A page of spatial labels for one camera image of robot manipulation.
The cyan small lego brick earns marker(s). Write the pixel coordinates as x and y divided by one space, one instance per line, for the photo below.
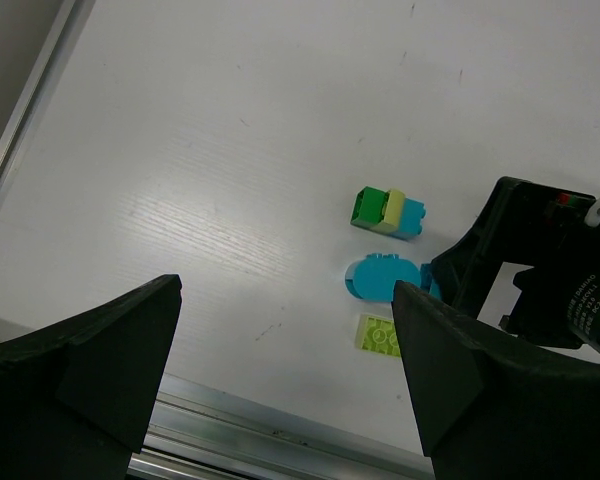
410 223

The cyan 2x4 lego plate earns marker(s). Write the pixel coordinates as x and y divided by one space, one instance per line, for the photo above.
428 282

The lime 2x2 lego plate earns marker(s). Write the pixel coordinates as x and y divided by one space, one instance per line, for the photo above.
377 335

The green small stacked lego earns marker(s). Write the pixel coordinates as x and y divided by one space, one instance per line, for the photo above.
368 205

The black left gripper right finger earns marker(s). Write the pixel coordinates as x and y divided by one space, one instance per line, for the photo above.
490 406

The pale yellow lego brick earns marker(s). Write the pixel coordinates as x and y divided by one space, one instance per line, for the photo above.
391 212

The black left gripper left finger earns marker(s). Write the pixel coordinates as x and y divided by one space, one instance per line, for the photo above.
76 397

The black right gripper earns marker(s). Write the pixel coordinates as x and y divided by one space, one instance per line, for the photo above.
557 233

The cyan oval lego brick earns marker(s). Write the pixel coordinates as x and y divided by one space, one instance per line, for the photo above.
373 278

